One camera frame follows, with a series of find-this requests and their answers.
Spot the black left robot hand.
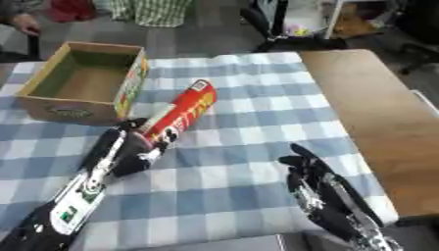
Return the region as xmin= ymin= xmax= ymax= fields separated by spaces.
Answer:
xmin=78 ymin=117 xmax=180 ymax=179

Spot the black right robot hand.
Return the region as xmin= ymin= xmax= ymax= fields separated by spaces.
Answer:
xmin=275 ymin=142 xmax=361 ymax=225

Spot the red printed bottle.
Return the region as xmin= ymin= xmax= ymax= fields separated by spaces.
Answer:
xmin=138 ymin=78 xmax=220 ymax=145

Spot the tan cardboard box green inside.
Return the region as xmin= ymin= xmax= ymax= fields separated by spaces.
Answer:
xmin=14 ymin=40 xmax=151 ymax=127

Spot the green white checked bag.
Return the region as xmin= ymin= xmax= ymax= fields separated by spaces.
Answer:
xmin=106 ymin=0 xmax=194 ymax=28

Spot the black tripod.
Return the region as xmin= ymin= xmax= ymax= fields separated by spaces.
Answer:
xmin=238 ymin=0 xmax=349 ymax=54

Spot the red bag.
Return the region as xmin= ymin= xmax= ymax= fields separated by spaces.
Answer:
xmin=44 ymin=0 xmax=98 ymax=24

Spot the person's hand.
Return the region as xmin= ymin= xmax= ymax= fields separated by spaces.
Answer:
xmin=10 ymin=13 xmax=43 ymax=36

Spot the black office chair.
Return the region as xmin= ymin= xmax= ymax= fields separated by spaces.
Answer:
xmin=392 ymin=0 xmax=439 ymax=75

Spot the white shelf frame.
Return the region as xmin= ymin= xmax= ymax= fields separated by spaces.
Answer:
xmin=282 ymin=0 xmax=397 ymax=40

